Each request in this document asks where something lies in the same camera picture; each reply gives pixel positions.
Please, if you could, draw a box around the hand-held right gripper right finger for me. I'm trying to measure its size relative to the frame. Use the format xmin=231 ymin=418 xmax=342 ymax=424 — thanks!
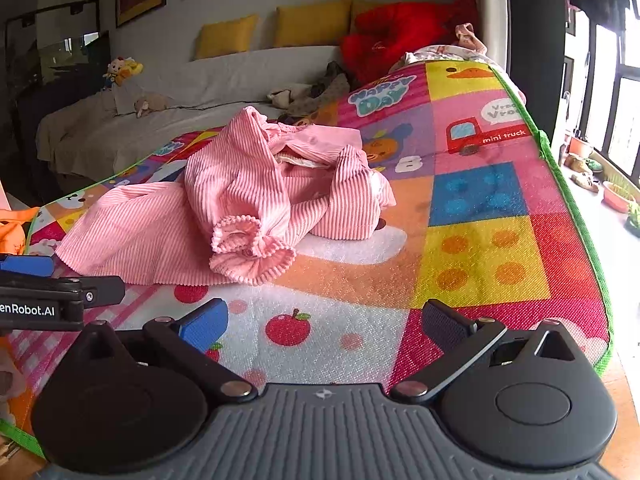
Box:
xmin=389 ymin=298 xmax=577 ymax=404

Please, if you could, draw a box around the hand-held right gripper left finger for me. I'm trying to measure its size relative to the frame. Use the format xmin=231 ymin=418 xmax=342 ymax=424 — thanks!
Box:
xmin=75 ymin=298 xmax=257 ymax=399

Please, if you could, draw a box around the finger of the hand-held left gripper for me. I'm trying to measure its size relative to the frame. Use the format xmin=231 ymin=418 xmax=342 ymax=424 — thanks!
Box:
xmin=0 ymin=274 xmax=126 ymax=332
xmin=0 ymin=254 xmax=56 ymax=278

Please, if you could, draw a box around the pink corduroy garment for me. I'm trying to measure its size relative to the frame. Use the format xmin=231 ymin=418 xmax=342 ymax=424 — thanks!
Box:
xmin=54 ymin=106 xmax=397 ymax=288

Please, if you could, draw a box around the person's left hand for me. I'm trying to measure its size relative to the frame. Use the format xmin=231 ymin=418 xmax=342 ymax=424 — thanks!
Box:
xmin=0 ymin=349 xmax=29 ymax=403

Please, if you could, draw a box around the orange cloth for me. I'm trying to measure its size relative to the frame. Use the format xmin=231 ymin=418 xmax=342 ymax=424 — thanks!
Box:
xmin=0 ymin=206 xmax=40 ymax=257

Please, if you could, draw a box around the colourful cartoon play mat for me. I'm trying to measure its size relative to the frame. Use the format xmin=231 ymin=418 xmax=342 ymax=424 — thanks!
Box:
xmin=0 ymin=58 xmax=615 ymax=457

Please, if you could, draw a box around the pair of slippers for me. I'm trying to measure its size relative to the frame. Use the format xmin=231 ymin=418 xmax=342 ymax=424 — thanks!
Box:
xmin=564 ymin=154 xmax=601 ymax=194

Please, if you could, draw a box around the small brown plush toy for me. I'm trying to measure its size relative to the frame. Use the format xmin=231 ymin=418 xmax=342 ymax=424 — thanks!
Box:
xmin=133 ymin=93 xmax=170 ymax=120

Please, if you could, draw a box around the pink plant pot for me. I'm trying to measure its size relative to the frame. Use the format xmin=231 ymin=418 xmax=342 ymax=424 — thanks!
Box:
xmin=601 ymin=180 xmax=637 ymax=213

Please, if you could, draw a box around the colourful plush doll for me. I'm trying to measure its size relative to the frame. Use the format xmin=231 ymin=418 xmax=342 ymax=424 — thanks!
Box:
xmin=102 ymin=55 xmax=145 ymax=92

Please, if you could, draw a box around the glass fish tank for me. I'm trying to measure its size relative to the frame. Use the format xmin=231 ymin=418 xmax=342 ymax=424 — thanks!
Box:
xmin=4 ymin=0 xmax=112 ymax=95

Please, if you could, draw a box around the green plant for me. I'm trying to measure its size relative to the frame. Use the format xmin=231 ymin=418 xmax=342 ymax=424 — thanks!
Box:
xmin=624 ymin=199 xmax=640 ymax=239

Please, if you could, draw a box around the orange plant pot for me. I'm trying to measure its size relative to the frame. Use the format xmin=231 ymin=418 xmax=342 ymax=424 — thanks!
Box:
xmin=569 ymin=136 xmax=595 ymax=160

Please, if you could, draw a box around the white covered sofa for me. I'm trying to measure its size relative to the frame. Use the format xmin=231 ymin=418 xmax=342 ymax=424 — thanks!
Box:
xmin=36 ymin=42 xmax=352 ymax=182

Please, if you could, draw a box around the floral cloth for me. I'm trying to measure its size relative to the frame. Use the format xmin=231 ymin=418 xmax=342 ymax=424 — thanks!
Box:
xmin=389 ymin=43 xmax=488 ymax=72

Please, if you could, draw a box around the pale pink garment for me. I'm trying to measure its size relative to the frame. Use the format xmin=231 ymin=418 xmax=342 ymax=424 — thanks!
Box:
xmin=454 ymin=22 xmax=489 ymax=55

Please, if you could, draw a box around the red plush blanket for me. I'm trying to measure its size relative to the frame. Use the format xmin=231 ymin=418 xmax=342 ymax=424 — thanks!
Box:
xmin=340 ymin=0 xmax=482 ymax=87

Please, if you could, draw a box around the yellow cushion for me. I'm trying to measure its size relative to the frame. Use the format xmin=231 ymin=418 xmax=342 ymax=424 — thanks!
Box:
xmin=350 ymin=0 xmax=386 ymax=32
xmin=273 ymin=0 xmax=353 ymax=49
xmin=194 ymin=14 xmax=260 ymax=60

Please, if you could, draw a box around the white pillar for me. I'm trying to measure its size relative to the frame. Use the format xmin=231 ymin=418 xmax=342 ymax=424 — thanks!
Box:
xmin=472 ymin=0 xmax=517 ymax=77

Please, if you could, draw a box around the black window frame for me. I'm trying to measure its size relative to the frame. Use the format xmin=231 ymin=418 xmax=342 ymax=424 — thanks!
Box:
xmin=563 ymin=9 xmax=640 ymax=187

